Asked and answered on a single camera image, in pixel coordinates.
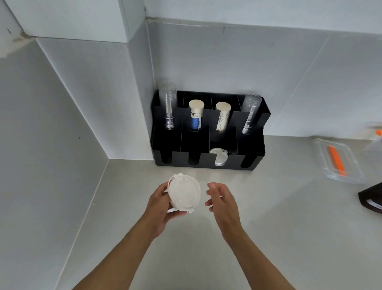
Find person's left hand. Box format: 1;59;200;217
140;182;187;240

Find person's right hand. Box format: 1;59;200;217
205;182;243;240

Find stack of white cup lids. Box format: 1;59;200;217
166;173;202;215

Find person's right forearm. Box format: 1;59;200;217
221;222;296;290

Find person's left forearm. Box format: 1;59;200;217
72;221;163;290

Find white lids in organizer slot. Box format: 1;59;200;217
209;148;229;167

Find black cup organizer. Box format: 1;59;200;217
150;90;271;171

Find patterned paper cup stack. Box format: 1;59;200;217
215;102;232;134

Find blue paper cup stack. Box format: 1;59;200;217
188;99;205;132

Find wide stack of clear cups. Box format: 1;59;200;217
241;94;263;136

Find narrow stack of clear cups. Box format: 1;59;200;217
158;81;178;131

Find orange tool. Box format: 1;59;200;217
327;145;346;176

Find clear plastic container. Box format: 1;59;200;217
312;138;368;185

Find dark brown object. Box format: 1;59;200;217
358;182;382;214

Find clear plastic item orange tip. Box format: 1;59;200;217
365;122;382;153

